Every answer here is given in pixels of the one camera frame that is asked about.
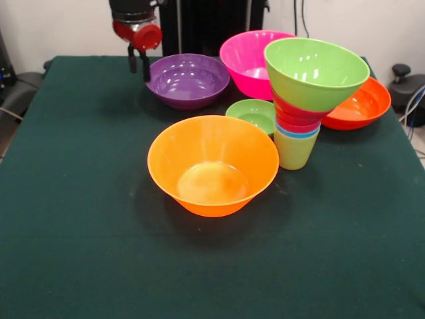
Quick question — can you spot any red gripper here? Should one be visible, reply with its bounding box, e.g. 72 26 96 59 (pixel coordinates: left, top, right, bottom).
112 20 163 83

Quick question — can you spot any purple bowl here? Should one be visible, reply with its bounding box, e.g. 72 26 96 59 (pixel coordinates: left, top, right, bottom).
145 53 230 111

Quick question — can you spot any blue cup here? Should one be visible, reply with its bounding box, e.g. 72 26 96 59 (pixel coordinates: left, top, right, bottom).
274 122 321 139

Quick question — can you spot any small red bowl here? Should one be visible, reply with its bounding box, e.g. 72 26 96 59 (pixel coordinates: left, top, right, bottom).
271 86 329 126

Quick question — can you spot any red cup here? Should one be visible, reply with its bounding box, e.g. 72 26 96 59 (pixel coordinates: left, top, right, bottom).
275 115 322 134

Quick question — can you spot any large green bowl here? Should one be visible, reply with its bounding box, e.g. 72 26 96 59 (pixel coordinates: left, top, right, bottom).
264 37 371 113

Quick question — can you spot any pink bowl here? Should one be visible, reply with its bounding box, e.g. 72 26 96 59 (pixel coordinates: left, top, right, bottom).
219 29 296 101

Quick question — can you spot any large orange bowl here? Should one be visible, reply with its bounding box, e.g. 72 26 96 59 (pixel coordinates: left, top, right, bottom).
147 115 280 218

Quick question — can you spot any small green bowl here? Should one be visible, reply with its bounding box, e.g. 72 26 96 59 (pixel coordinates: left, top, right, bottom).
225 98 277 137

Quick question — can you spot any black electronics box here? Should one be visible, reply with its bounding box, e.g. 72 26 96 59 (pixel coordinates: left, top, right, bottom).
0 28 17 99

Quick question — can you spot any dark green tablecloth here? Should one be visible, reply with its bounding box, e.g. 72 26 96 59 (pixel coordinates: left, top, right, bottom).
0 55 425 319

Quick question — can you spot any red-orange bowl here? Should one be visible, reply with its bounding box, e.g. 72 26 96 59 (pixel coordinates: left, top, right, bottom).
321 76 392 131

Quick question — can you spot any black equipment with knob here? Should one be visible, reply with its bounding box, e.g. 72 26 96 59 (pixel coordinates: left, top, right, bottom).
388 63 425 116

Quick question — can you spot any grey cable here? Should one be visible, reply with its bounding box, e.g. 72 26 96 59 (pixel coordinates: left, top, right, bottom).
0 106 24 122

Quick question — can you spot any white cable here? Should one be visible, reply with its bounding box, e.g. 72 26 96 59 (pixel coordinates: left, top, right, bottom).
398 84 425 123

